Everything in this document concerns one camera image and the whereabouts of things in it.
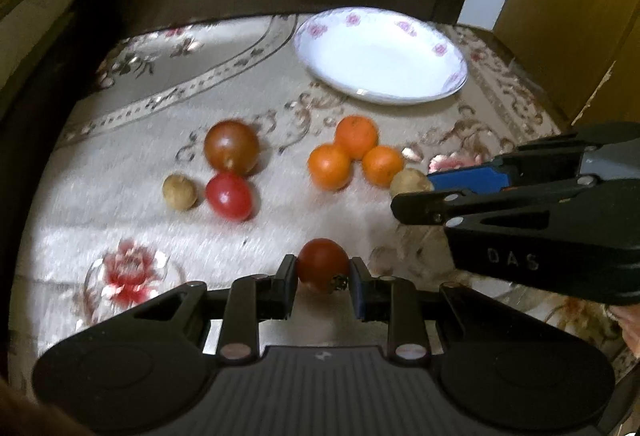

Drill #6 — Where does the orange tangerine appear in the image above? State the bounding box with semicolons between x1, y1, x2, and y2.
334;115;378;160
307;144;352;191
361;145;405;188

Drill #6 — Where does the small bright red tomato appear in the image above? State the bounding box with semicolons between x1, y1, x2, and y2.
205;172;253;222

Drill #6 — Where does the small tan longan fruit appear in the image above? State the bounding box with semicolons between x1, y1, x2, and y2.
162;174;198;211

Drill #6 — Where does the large dark red tomato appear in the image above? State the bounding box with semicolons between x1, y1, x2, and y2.
204;120;260;176

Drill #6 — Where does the brown cardboard box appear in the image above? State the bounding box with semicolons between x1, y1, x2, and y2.
495;0;639;125

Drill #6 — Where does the beige floral embroidered cloth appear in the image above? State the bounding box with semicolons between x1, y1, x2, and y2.
8;14;640;397

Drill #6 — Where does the white floral plate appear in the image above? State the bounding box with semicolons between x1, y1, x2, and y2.
293;7;469;106

